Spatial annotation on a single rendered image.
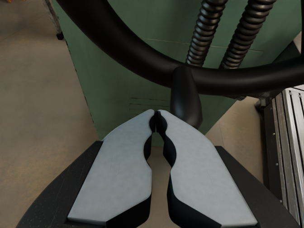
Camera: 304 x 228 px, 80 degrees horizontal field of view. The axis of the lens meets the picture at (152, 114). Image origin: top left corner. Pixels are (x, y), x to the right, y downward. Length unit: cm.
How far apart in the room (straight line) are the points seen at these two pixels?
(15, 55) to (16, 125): 46
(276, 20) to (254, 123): 80
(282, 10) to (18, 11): 154
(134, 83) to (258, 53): 28
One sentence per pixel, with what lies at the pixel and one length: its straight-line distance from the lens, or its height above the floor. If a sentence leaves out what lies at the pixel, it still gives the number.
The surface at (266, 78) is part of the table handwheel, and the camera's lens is 21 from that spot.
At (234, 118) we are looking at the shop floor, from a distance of 110.
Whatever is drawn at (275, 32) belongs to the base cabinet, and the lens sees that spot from 43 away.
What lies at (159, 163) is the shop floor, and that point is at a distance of 86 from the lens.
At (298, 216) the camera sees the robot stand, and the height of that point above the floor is 20.
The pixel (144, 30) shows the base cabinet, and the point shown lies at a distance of 37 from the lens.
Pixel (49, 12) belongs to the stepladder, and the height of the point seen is 17.
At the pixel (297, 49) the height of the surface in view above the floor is 62.
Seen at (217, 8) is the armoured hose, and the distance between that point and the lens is 21.
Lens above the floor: 82
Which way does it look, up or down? 59 degrees down
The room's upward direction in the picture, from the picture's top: 14 degrees clockwise
